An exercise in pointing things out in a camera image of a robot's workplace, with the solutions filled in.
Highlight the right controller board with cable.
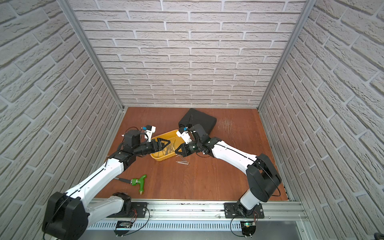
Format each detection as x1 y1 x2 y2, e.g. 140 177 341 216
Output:
240 221 256 238

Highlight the controller board with cable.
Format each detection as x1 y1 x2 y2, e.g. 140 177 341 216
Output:
240 221 256 238
114 221 134 237

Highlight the aluminium corner post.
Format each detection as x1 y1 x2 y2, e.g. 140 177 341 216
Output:
258 0 316 112
58 0 125 111

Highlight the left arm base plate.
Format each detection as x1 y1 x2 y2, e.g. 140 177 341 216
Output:
107 202 148 218

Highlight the right aluminium corner post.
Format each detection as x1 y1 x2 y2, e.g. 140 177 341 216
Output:
258 0 316 112

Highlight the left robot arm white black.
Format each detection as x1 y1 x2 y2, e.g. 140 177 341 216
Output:
42 126 171 240

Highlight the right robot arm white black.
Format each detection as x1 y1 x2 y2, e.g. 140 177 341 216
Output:
175 124 282 216

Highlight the black plastic tool case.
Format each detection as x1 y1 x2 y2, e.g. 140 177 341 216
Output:
179 108 217 134

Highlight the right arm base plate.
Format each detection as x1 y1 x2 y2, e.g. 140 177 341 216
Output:
224 202 265 219

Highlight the left aluminium corner post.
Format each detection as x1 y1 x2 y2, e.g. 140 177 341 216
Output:
58 0 125 111

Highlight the yellow plastic storage box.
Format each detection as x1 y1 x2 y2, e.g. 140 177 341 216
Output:
151 130 185 162

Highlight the left controller board with cable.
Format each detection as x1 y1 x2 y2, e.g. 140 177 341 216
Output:
114 221 134 237

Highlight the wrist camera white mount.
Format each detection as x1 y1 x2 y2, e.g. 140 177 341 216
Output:
177 127 192 144
142 125 156 142

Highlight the steel nail bundle nail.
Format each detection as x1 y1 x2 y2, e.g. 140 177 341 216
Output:
176 161 190 166

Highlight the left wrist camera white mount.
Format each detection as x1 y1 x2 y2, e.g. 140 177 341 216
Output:
142 125 156 142

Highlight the aluminium front rail frame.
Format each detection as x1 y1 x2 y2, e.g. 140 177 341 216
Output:
86 199 315 240

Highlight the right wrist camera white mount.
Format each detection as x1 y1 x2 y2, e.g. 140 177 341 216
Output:
177 127 192 144

